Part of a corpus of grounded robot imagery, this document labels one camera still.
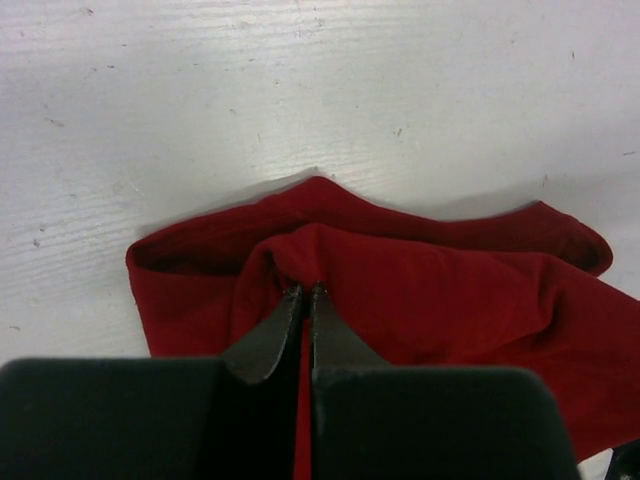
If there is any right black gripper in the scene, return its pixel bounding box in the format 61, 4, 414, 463
605, 439, 640, 480

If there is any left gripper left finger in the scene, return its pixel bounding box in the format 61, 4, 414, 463
1, 287, 304, 479

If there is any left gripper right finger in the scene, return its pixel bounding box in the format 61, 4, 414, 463
310, 285, 579, 479

